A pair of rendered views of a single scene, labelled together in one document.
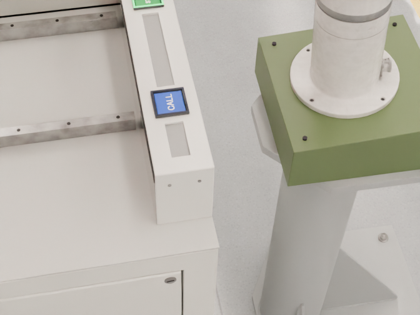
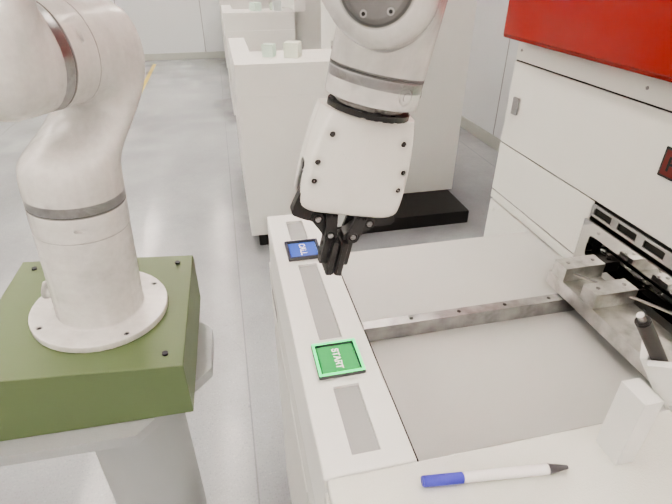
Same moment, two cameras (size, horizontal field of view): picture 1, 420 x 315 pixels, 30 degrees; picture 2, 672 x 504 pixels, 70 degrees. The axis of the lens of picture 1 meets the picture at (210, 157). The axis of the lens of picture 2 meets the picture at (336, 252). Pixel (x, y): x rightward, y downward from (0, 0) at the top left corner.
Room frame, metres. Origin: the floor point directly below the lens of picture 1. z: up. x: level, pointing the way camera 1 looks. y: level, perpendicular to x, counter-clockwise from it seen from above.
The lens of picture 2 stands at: (1.53, 0.13, 1.38)
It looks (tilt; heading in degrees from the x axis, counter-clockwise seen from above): 32 degrees down; 180
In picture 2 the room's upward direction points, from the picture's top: straight up
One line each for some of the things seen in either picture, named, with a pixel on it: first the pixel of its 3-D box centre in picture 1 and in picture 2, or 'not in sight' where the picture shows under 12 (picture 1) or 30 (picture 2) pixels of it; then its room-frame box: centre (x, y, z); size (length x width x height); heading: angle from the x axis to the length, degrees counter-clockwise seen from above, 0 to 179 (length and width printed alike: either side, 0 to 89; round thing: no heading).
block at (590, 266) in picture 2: not in sight; (578, 267); (0.79, 0.57, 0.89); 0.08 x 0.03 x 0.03; 103
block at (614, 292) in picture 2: not in sight; (608, 292); (0.87, 0.59, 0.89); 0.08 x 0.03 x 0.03; 103
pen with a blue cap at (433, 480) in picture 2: not in sight; (495, 474); (1.26, 0.28, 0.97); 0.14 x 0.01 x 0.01; 96
